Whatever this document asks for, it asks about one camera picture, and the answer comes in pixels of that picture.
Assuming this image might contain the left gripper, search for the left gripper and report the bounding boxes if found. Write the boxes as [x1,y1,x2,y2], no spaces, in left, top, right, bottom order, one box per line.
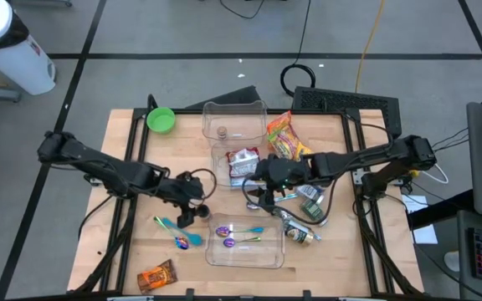
[167,174,207,229]

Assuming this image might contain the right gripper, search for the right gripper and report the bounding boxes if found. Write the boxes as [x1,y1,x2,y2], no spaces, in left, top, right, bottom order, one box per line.
[254,153,310,212]

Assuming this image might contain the silver spoon teal handle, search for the silver spoon teal handle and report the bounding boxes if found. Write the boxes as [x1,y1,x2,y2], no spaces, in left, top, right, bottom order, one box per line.
[246,192,300,212]

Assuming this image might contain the red ramen noodle packet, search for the red ramen noodle packet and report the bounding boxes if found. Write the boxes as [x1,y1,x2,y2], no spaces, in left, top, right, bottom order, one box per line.
[225,146,262,188]

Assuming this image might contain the red snack packet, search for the red snack packet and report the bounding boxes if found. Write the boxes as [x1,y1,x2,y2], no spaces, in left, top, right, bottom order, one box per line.
[268,131,305,162]

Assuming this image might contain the orange brown snack packet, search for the orange brown snack packet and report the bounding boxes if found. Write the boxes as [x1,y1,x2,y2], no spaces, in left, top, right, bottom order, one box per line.
[136,258,179,295]

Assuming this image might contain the teal bowl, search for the teal bowl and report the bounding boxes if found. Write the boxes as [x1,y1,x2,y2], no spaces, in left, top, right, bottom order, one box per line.
[161,217,204,247]

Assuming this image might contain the white label spice jar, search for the white label spice jar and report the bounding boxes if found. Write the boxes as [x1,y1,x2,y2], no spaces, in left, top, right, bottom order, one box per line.
[297,184,325,205]

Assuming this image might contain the green herb spice jar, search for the green herb spice jar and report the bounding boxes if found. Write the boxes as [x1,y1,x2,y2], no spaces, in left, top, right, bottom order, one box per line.
[299,198,330,228]

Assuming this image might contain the clear plastic bin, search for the clear plastic bin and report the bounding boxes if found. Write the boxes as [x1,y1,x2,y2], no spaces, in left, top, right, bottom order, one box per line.
[201,99,269,148]
[204,212,287,269]
[210,140,276,188]

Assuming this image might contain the yellow ramen noodle packet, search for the yellow ramen noodle packet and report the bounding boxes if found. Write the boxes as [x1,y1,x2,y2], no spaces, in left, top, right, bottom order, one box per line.
[293,141,314,163]

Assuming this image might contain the green plastic bowl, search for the green plastic bowl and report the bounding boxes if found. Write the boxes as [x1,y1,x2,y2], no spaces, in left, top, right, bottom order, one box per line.
[146,106,177,135]

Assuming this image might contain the black perforated metal box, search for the black perforated metal box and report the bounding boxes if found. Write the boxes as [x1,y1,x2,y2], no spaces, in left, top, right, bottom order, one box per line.
[292,85,403,140]

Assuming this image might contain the white paper sheet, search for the white paper sheet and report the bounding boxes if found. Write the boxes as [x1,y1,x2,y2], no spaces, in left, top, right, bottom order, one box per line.
[400,194,439,246]

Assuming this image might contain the white computer mouse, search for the white computer mouse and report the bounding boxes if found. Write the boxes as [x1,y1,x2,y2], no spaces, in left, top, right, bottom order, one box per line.
[443,249,462,273]

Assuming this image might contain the white trash can black liner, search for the white trash can black liner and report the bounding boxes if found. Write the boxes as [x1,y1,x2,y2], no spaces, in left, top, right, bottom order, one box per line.
[0,0,57,96]

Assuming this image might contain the coiled black floor cable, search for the coiled black floor cable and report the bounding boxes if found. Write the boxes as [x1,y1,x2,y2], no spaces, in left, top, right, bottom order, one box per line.
[279,0,317,98]

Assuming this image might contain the white cable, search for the white cable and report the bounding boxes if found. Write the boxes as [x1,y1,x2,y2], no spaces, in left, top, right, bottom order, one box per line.
[414,161,450,186]

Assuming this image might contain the yellow floor cable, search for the yellow floor cable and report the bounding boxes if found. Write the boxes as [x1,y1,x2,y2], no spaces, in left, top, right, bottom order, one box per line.
[352,0,387,94]

